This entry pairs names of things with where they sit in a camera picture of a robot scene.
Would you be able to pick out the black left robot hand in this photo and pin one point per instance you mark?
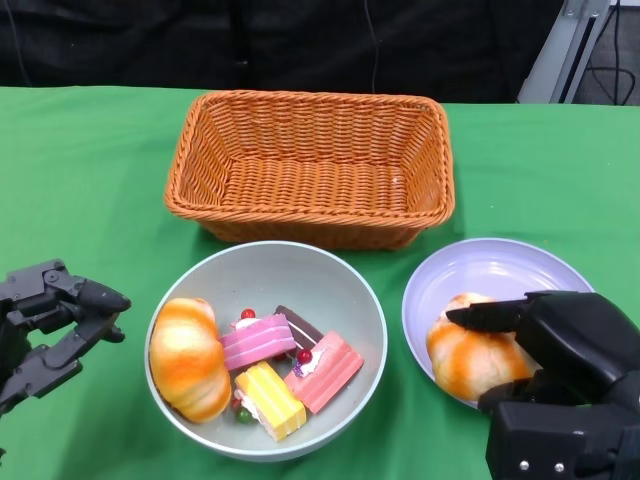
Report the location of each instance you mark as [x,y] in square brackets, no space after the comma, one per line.
[45,310]

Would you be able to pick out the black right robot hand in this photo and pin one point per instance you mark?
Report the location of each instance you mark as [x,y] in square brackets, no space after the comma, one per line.
[580,345]

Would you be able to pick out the round orange-striped bread with hole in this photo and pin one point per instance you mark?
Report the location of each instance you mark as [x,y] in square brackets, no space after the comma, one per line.
[475,360]

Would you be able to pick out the oval orange-striped bread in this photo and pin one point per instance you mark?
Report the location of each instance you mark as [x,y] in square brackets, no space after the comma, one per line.
[187,360]

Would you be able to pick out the magenta cake slice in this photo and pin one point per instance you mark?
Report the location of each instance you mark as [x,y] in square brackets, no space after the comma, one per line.
[257,342]

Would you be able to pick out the grey-green bowl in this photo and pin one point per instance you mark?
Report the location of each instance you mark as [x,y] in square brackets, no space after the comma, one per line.
[265,270]

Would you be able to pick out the yellow cake slice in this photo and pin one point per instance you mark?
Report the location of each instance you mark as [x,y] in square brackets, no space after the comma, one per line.
[272,400]

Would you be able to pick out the salmon pink cake slice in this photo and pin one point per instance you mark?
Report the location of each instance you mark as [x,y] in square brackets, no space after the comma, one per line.
[325,375]

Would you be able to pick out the chocolate brown cake slice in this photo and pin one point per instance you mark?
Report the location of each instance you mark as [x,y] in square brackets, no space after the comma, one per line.
[305,327]

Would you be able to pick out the lilac round plate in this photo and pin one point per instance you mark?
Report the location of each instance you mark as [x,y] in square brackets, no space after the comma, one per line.
[480,265]

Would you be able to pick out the orange wicker basket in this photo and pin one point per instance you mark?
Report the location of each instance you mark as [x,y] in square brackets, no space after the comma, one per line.
[310,190]

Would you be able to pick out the green tablecloth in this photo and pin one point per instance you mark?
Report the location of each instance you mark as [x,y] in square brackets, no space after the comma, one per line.
[75,175]

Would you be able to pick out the black backdrop curtain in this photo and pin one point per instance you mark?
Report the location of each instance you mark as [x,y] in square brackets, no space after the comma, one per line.
[150,40]

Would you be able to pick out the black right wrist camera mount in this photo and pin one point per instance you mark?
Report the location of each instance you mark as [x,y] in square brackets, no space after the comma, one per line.
[550,440]

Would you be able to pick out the aluminium frame post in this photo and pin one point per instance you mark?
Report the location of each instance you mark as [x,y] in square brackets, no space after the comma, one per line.
[555,60]

